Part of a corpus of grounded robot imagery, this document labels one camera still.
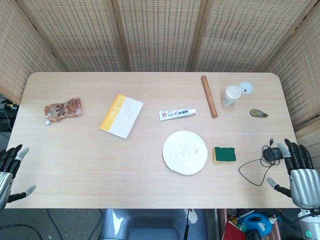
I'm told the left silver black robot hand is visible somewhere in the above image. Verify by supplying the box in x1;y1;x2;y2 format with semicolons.
0;144;37;211

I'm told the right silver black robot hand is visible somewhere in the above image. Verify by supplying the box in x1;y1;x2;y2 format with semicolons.
266;138;320;210

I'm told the green yellow sponge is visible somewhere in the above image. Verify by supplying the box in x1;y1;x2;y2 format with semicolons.
212;146;237;165

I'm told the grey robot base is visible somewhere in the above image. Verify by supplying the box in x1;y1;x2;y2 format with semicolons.
99;208;208;240

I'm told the white round plate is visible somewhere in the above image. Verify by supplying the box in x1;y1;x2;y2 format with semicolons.
162;130;209;176

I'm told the white toothpaste tube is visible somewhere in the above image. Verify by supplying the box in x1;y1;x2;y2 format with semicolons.
158;108;197;122

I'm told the black computer mouse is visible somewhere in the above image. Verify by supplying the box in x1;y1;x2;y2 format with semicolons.
262;147;285;161

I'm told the blue plastic reel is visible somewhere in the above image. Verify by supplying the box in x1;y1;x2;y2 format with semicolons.
243;212;272;237

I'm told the red box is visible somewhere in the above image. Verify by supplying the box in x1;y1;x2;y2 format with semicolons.
222;221;247;240

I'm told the green correction tape dispenser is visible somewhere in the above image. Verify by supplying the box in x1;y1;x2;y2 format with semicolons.
249;108;269;118

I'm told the brown sauce pouch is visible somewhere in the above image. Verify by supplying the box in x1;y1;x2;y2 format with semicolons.
44;97;84;126

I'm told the metal table leg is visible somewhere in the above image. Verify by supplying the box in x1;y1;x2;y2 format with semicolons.
212;208;221;240

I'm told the white round cup lid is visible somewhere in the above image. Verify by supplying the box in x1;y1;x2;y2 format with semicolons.
239;81;254;95

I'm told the white paper cup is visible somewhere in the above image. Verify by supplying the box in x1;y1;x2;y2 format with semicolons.
221;85;242;107

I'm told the wooden rolling pin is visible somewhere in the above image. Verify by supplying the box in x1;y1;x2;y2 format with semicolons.
200;75;219;118

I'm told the yellow white notebook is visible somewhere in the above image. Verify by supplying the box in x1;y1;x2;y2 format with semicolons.
99;93;145;140

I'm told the woven bamboo folding screen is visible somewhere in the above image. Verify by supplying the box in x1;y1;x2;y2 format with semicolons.
0;0;320;161

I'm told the black mouse cable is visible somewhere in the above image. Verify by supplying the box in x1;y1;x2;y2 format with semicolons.
238;138;278;187

